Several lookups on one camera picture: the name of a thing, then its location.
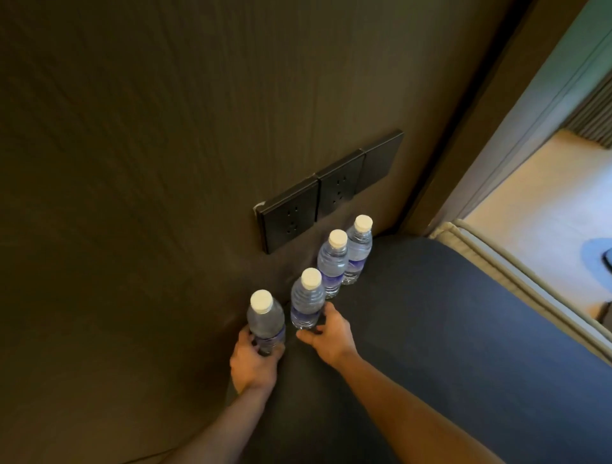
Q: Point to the beige padded edge trim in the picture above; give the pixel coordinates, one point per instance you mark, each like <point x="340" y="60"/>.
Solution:
<point x="526" y="287"/>

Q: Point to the person's left hand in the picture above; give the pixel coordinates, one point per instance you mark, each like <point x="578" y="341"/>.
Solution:
<point x="252" y="367"/>

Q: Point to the person's left forearm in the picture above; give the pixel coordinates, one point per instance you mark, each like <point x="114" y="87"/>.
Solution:
<point x="220" y="430"/>

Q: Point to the person's left thumb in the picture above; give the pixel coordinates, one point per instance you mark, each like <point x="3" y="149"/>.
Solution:
<point x="277" y="353"/>

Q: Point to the grey striped curtain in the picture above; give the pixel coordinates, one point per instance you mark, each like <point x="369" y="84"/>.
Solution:
<point x="593" y="114"/>

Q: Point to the blank black wall plate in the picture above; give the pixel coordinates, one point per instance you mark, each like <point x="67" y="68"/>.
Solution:
<point x="382" y="157"/>

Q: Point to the black wall power socket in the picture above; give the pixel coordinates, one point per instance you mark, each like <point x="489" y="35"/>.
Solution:
<point x="340" y="184"/>
<point x="288" y="220"/>

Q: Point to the person's right thumb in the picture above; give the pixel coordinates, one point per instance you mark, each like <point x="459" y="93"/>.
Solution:
<point x="307" y="337"/>

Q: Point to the person's right forearm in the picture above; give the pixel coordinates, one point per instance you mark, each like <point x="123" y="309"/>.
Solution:
<point x="411" y="416"/>

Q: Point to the person's right hand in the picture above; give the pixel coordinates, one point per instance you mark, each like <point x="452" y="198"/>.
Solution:
<point x="334" y="337"/>

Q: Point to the grey door frame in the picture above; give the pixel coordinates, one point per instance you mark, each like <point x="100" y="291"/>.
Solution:
<point x="521" y="129"/>

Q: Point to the clear water bottle white cap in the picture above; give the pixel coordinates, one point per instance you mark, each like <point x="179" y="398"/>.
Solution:
<point x="332" y="263"/>
<point x="306" y="299"/>
<point x="264" y="321"/>
<point x="359" y="248"/>

